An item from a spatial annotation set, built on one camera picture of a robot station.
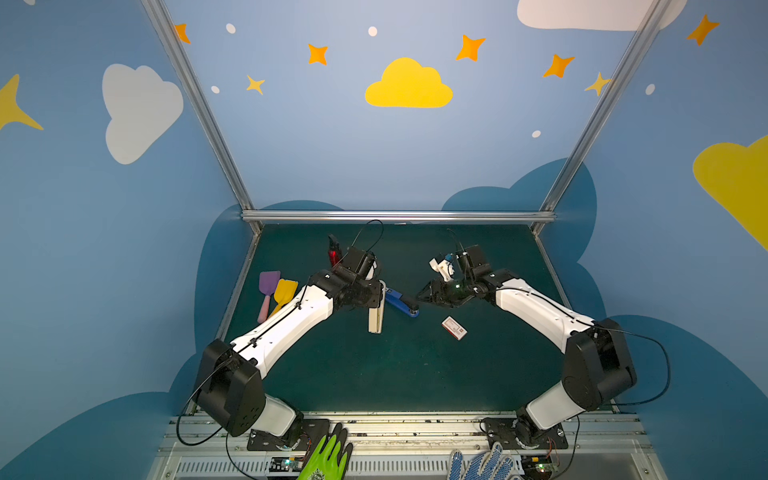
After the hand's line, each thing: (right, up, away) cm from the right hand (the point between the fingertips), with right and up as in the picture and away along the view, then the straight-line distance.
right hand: (421, 296), depth 83 cm
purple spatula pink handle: (-52, +2, +21) cm, 56 cm away
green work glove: (-23, -37, -13) cm, 45 cm away
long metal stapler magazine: (-13, -5, -2) cm, 14 cm away
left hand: (-11, 0, -1) cm, 11 cm away
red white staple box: (+12, -12, +10) cm, 19 cm away
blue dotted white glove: (+14, -38, -14) cm, 43 cm away
